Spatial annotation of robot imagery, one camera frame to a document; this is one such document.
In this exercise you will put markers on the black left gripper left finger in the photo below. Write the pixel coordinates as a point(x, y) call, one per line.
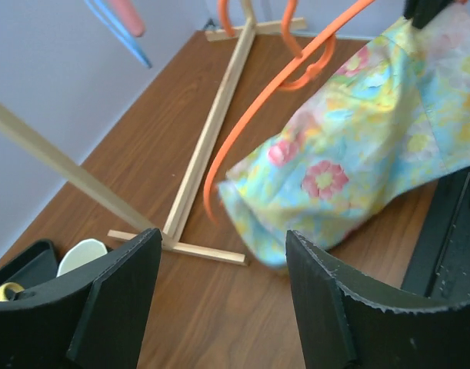
point(92, 317)

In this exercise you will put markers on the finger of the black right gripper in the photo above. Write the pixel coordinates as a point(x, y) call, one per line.
point(421, 12)

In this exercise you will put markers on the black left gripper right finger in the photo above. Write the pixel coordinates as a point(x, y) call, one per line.
point(347, 319)

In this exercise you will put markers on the floral pastel skirt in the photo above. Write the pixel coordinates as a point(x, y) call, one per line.
point(396, 115)

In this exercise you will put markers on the orange plastic hanger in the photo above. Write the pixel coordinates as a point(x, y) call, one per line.
point(327, 38)

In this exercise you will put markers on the pink plastic hanger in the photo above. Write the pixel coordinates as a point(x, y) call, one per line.
point(130, 18)

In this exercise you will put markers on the black mug cream inside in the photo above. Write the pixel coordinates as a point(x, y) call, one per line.
point(82, 253)

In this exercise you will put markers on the black tray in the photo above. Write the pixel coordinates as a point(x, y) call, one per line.
point(33, 266)

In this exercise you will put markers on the yellow mug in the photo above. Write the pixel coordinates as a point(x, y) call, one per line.
point(9, 291)

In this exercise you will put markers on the wooden clothes rack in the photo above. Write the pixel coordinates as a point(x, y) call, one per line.
point(29, 139)

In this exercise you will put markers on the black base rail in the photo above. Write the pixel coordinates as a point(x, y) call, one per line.
point(440, 265)

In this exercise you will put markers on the blue wire hanger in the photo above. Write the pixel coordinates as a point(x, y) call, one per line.
point(103, 11)

